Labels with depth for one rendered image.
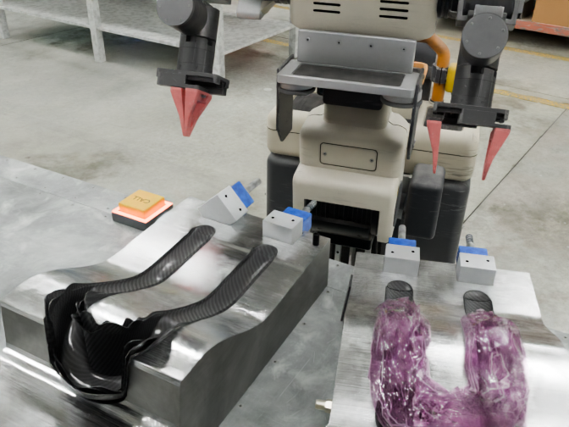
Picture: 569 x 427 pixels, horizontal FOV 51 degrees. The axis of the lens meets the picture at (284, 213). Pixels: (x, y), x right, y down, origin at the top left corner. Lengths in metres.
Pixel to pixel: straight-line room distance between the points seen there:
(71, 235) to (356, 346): 0.59
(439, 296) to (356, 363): 0.22
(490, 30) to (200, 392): 0.56
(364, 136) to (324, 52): 0.20
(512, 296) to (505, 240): 1.80
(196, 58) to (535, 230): 2.10
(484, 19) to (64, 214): 0.79
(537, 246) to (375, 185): 1.54
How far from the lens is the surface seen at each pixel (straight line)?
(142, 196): 1.14
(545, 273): 2.57
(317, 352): 0.85
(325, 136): 1.26
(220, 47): 4.03
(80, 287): 0.77
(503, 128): 0.89
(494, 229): 2.77
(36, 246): 1.12
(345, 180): 1.27
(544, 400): 0.74
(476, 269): 0.91
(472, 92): 0.89
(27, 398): 0.76
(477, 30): 0.84
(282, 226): 0.88
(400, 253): 0.91
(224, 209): 0.93
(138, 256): 0.90
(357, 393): 0.70
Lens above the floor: 1.39
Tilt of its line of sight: 31 degrees down
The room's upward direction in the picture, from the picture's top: 1 degrees clockwise
